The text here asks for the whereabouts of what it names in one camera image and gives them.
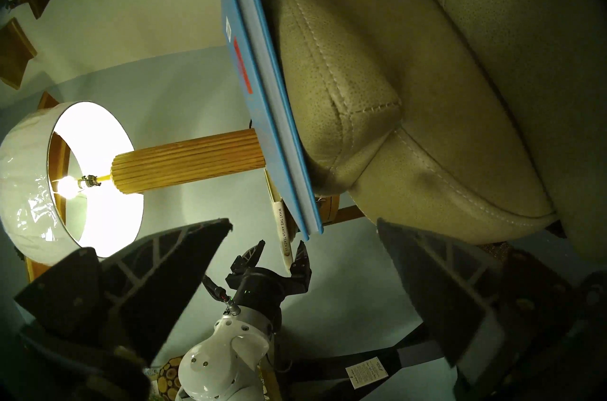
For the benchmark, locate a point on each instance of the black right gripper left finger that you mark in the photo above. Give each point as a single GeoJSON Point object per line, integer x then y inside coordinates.
{"type": "Point", "coordinates": [156, 291]}

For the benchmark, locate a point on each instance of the ribbed wooden lamp base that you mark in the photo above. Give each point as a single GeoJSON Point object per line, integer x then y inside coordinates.
{"type": "Point", "coordinates": [189, 160]}

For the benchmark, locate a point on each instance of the blue hardcover book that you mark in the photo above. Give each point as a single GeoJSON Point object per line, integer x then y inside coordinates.
{"type": "Point", "coordinates": [275, 129]}

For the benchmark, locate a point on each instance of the cream paperback book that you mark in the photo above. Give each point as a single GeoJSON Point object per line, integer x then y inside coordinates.
{"type": "Point", "coordinates": [282, 234]}

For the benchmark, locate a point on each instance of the black furniture frame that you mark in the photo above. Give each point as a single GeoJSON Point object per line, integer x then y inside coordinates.
{"type": "Point", "coordinates": [322, 369]}

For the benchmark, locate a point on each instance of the white label tag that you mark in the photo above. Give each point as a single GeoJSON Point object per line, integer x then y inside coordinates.
{"type": "Point", "coordinates": [366, 372]}

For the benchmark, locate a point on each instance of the white drum lamp shade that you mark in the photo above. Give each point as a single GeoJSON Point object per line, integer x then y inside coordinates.
{"type": "Point", "coordinates": [23, 196]}

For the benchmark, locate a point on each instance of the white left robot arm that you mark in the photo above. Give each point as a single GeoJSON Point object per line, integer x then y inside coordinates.
{"type": "Point", "coordinates": [213, 357]}

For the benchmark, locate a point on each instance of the beige leather sofa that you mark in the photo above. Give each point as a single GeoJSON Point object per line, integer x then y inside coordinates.
{"type": "Point", "coordinates": [427, 72]}

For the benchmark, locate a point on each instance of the lit light bulb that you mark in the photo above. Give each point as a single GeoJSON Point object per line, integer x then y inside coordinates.
{"type": "Point", "coordinates": [68, 186]}

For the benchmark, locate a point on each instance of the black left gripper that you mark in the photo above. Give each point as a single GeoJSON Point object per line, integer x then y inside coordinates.
{"type": "Point", "coordinates": [258, 291]}

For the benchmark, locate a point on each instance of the round wooden side table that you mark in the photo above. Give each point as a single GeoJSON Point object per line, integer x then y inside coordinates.
{"type": "Point", "coordinates": [332, 208]}

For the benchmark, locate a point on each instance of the small wooden wall block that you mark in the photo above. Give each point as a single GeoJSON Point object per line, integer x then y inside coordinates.
{"type": "Point", "coordinates": [16, 53]}

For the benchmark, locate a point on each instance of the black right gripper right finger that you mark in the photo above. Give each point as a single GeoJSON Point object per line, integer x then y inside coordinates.
{"type": "Point", "coordinates": [450, 300]}

